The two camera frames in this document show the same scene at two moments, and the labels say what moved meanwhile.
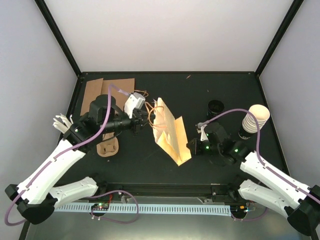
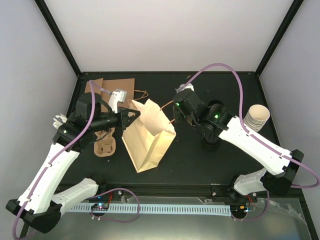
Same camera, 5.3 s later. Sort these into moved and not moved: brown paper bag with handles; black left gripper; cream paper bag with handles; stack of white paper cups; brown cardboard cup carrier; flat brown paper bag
Moved: black left gripper; cream paper bag with handles
Not moved: flat brown paper bag; brown paper bag with handles; stack of white paper cups; brown cardboard cup carrier
